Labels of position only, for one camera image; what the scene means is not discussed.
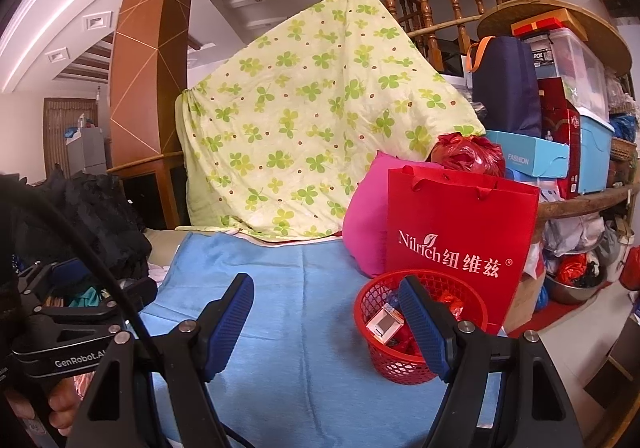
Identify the teal cloth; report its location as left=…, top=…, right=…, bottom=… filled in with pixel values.
left=70, top=288, right=101, bottom=309

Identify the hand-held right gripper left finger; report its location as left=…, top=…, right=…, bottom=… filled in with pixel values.
left=65, top=273, right=256, bottom=448

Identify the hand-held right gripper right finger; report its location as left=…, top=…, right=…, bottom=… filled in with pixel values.
left=398, top=275, right=586, bottom=448

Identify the metal basin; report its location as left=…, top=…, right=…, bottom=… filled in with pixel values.
left=542, top=263, right=608, bottom=305

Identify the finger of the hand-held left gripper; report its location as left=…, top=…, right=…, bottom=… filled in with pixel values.
left=102, top=277, right=158, bottom=316
left=17, top=258, right=88, bottom=309

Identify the blue plastic storage bin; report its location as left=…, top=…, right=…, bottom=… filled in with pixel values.
left=575, top=108, right=616, bottom=193

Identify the black cable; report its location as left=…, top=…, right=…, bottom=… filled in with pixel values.
left=0, top=185, right=256, bottom=448

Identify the pink pillow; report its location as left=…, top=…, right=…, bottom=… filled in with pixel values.
left=342, top=151, right=401, bottom=279

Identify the light blue cardboard box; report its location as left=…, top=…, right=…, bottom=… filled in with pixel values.
left=485, top=130, right=571, bottom=179

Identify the round woven tray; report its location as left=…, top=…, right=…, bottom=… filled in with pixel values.
left=477, top=0, right=633, bottom=73

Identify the light blue blanket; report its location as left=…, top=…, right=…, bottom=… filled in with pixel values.
left=137, top=232, right=503, bottom=448

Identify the grey refrigerator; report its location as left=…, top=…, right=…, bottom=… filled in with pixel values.
left=66, top=128, right=108, bottom=176

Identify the small orange white box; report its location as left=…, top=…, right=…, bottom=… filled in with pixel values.
left=365, top=305, right=405, bottom=344

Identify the clover print blanket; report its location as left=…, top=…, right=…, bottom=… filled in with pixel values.
left=176, top=0, right=486, bottom=245

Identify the dark red gift box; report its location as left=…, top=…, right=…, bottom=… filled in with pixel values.
left=537, top=78, right=581, bottom=199

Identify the navy bag with orange handles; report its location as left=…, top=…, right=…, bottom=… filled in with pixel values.
left=466, top=35, right=543, bottom=133

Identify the red paper bag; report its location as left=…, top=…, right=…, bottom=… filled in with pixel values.
left=385, top=165, right=542, bottom=335

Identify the brown wooden pillar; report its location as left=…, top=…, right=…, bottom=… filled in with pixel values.
left=109, top=0, right=207, bottom=169

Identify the person's left hand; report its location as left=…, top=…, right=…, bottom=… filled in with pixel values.
left=47, top=378, right=81, bottom=434

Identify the red mesh plastic basket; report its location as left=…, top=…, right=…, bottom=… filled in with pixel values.
left=354, top=269, right=488, bottom=385

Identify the black fluffy garment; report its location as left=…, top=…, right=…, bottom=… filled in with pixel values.
left=30, top=165, right=153, bottom=279

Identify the red-orange wad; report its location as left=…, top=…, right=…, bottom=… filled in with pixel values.
left=439, top=293, right=467, bottom=319

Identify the large red plastic bag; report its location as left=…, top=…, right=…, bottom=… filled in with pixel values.
left=430, top=132, right=507, bottom=177

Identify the clear plastic storage box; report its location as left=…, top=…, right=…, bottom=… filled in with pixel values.
left=525, top=28, right=611, bottom=121

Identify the wooden cabinet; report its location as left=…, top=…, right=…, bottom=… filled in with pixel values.
left=106, top=155, right=190, bottom=231

